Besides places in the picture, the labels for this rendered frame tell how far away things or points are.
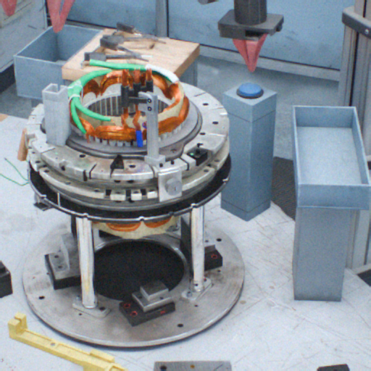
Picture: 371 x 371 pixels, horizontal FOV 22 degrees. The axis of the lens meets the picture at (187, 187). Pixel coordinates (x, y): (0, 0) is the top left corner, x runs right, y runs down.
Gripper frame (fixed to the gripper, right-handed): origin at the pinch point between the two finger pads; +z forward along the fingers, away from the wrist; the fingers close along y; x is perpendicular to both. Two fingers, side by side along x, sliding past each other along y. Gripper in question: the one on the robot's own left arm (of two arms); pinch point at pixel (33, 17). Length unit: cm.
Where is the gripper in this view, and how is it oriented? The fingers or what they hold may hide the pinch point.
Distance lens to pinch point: 135.8
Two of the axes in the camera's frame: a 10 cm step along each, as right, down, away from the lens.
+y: 8.7, 3.4, -3.6
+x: 4.9, -4.4, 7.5
